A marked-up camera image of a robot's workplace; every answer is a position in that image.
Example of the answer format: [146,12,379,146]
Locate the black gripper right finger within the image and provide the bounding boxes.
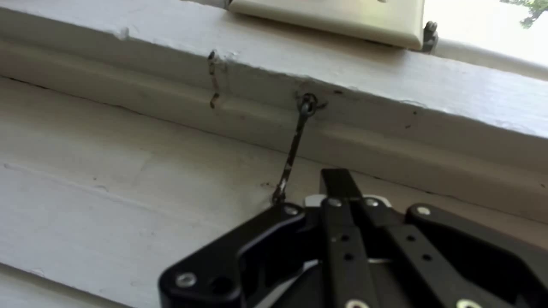
[358,195,548,308]

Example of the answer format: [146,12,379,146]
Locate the beige light switch plate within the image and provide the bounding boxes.
[226,0,429,52]

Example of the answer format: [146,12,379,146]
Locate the metal hook latch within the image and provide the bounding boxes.
[271,91,322,207]

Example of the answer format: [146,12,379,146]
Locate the white wooden window frame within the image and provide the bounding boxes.
[425,0,548,82]

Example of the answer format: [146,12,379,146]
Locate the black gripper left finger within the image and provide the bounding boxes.
[158,166,374,308]

